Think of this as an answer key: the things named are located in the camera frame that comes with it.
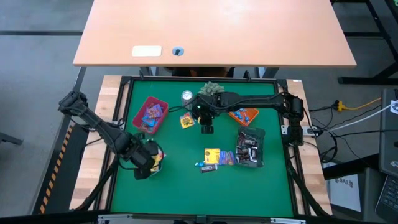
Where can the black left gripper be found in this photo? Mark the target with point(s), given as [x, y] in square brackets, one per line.
[140, 154]

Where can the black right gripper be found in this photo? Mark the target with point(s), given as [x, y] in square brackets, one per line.
[203, 109]

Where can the purple gummy candy bag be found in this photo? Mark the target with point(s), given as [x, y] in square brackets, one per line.
[227, 158]
[145, 127]
[156, 111]
[149, 120]

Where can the brown Hershey's chocolate bar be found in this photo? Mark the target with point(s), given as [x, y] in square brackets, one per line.
[249, 142]
[243, 159]
[254, 154]
[243, 150]
[209, 168]

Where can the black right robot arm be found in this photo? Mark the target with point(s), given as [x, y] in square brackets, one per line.
[255, 100]

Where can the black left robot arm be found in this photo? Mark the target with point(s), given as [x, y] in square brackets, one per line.
[102, 129]

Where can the teal plastic bin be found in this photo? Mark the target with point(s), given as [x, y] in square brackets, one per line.
[160, 170]

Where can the artificial green potted plant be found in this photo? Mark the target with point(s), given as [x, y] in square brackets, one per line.
[211, 88]

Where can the orange plastic basket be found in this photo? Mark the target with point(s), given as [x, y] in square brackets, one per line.
[253, 113]

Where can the red plastic bin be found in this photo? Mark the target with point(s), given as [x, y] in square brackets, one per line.
[138, 119]

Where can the grey translucent plastic bin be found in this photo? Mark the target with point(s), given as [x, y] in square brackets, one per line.
[261, 149]

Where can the green table mat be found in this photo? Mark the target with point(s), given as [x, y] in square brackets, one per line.
[202, 193]

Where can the black hazard-striped floor ramp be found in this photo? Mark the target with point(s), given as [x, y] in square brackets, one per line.
[62, 174]

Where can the grey round desk grommet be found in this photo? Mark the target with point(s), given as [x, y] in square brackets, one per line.
[178, 51]

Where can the white power strip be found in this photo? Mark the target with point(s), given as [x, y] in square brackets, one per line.
[308, 130]

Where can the large wooden desk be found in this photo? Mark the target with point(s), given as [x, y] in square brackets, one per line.
[217, 28]

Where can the grey chair base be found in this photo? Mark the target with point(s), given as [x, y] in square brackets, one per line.
[9, 138]

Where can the white labelled box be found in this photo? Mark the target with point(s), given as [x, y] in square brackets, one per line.
[345, 194]

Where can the dark grey computer case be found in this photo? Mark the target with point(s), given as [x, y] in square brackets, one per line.
[388, 140]

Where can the black keyboard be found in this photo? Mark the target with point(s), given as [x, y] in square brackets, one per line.
[388, 199]

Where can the black metal table frame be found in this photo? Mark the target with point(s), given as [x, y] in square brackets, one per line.
[186, 78]

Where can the black desk frame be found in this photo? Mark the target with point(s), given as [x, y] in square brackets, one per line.
[357, 80]

